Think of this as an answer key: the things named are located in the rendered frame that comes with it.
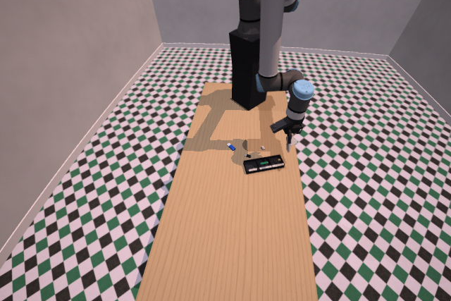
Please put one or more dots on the black rack of three labelled bins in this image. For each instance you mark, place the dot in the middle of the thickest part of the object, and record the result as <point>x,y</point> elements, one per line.
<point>254,166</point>

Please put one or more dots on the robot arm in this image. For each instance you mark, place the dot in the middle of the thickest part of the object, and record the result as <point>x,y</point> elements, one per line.
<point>265,19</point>

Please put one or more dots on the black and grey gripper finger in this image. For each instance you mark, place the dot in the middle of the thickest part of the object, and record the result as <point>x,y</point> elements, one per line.
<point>290,141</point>

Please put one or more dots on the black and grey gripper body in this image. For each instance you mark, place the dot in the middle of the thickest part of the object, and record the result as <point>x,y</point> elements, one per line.
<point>295,127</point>

